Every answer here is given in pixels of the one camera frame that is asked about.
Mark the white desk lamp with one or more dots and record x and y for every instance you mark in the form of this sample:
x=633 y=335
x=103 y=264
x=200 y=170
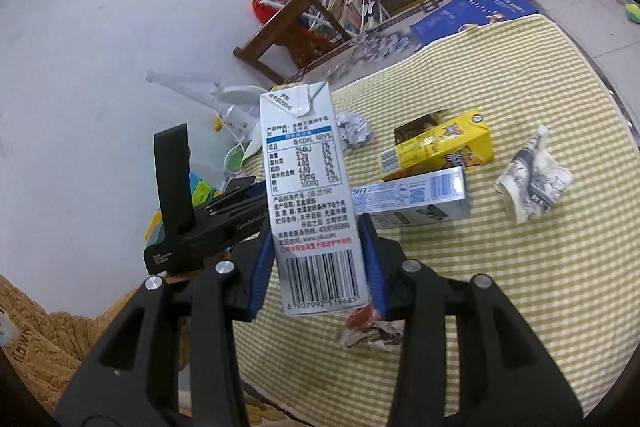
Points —
x=235 y=99

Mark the silver milk carton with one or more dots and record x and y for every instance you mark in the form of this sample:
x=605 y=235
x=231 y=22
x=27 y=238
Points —
x=310 y=187

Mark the white printed pen cup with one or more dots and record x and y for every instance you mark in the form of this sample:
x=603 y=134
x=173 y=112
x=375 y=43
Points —
x=240 y=122

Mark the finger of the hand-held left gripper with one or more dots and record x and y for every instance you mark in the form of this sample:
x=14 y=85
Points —
x=174 y=177

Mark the yellow striped table cloth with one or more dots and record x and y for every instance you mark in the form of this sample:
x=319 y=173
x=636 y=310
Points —
x=500 y=287

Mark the crumpled printed paper cup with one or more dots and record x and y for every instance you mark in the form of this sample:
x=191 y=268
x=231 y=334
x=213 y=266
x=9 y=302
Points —
x=530 y=182

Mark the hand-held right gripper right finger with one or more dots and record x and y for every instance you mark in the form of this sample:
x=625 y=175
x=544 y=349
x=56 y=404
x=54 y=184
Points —
x=374 y=267

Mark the brown fleece cloth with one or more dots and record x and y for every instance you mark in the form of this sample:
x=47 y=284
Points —
x=45 y=337

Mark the white toothpaste box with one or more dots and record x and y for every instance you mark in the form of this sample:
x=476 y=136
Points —
x=415 y=197

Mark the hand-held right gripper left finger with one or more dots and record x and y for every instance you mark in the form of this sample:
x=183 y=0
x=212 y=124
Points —
x=261 y=267

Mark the green plush toy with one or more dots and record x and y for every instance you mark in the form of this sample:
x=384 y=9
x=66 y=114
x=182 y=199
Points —
x=632 y=9

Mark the dark wooden chair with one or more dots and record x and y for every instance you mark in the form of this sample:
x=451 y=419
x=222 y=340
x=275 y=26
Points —
x=280 y=37

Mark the dark small box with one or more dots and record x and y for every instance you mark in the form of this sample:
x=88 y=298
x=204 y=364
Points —
x=415 y=127

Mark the yellow drink carton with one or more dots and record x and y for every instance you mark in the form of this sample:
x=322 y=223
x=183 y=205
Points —
x=440 y=152

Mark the crumpled silver paper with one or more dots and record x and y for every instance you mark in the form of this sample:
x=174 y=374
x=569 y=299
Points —
x=352 y=129

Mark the red plastic basket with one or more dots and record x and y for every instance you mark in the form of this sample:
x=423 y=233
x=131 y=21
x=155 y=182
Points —
x=260 y=4

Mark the crumpled brown wrapper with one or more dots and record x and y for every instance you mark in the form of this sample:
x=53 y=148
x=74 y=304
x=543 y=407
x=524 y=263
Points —
x=370 y=334

